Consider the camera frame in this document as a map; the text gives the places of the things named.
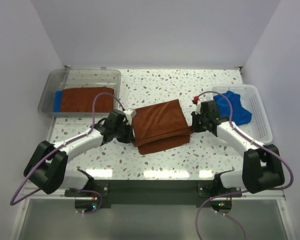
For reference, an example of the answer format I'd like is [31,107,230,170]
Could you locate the brown towel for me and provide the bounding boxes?
[132,99,193,155]
[59,86,115,113]

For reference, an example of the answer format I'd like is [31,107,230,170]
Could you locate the blue towel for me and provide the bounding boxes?
[213,90,252,126]
[53,90,63,113]

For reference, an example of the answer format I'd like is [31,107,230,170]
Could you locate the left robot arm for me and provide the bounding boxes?
[23,109,136,197]

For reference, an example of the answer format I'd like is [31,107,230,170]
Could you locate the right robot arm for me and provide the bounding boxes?
[191,97,285,197]

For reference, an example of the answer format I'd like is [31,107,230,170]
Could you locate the white plastic laundry basket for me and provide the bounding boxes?
[212,84,273,145]

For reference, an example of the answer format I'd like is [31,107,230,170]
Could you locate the clear plastic storage bin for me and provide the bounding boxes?
[37,67,121,118]

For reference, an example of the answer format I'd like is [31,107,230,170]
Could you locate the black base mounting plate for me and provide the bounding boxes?
[64,180,242,209]

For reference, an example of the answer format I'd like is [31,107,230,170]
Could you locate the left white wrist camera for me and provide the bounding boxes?
[123,108,136,125]

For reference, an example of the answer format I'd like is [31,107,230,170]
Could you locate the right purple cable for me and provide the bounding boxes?
[194,90,295,240]

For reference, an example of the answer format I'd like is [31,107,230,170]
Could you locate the purple cable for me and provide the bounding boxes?
[194,90,295,240]
[9,92,127,216]

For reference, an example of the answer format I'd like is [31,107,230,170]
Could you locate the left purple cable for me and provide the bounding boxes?
[9,92,127,216]

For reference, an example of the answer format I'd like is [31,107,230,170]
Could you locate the aluminium rail frame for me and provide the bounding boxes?
[8,159,295,240]

